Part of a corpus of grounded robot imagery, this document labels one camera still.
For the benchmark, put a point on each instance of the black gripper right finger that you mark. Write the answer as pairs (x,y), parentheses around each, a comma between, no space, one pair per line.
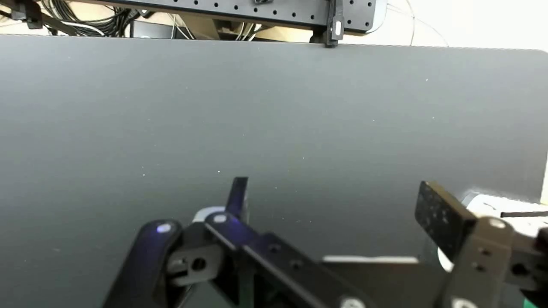
(486,251)

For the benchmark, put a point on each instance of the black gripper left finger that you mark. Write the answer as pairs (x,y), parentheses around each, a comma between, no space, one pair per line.
(167,262)

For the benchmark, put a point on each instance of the black perforated metal rail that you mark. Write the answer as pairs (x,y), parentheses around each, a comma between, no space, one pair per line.
(356,15)

